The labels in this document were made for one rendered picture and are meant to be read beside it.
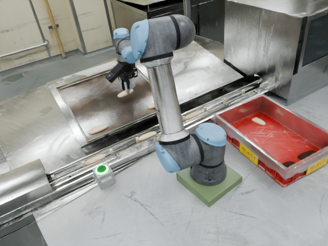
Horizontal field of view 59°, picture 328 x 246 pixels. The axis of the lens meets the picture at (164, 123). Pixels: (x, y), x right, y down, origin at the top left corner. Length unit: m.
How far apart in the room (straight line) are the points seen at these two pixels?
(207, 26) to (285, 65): 2.09
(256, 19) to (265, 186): 0.89
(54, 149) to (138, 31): 0.88
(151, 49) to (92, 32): 3.91
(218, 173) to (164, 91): 0.40
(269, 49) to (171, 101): 0.84
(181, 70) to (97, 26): 3.12
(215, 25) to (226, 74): 1.89
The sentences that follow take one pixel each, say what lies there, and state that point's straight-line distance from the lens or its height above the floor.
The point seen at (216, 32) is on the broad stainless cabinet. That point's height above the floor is 0.49.
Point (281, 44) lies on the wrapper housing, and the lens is 1.62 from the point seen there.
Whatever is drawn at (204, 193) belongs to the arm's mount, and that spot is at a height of 0.86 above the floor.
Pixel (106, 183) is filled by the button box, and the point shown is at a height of 0.85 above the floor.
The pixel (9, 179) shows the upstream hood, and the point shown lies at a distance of 1.39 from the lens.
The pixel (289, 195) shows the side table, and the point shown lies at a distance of 1.25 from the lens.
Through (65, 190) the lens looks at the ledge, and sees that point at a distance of 1.33.
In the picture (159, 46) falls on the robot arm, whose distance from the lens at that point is 0.95.
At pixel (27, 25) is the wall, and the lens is 4.91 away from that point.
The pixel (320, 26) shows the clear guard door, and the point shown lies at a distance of 1.67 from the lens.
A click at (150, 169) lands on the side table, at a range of 1.32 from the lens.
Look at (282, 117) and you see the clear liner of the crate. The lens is 1.55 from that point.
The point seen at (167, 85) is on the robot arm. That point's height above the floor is 1.28.
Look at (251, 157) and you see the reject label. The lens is 1.32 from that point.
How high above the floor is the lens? 1.75
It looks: 36 degrees down
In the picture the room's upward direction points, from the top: 7 degrees counter-clockwise
